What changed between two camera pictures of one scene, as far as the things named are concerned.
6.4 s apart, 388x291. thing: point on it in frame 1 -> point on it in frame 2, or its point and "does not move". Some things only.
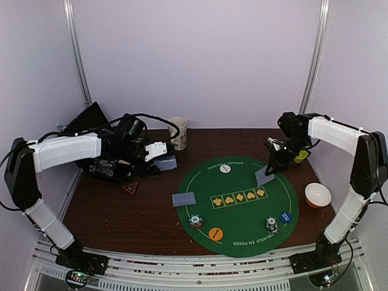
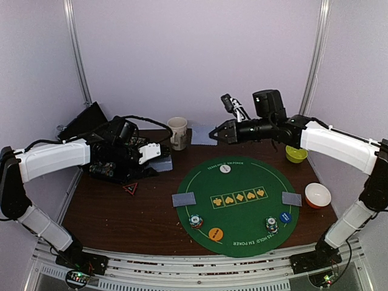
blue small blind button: x=285 y=217 does not move
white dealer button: x=225 y=168 does not move
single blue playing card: x=184 y=199 does not move
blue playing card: x=261 y=177 -> x=291 y=198
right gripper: x=276 y=156 -> x=232 y=132
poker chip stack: x=271 y=224 does not move
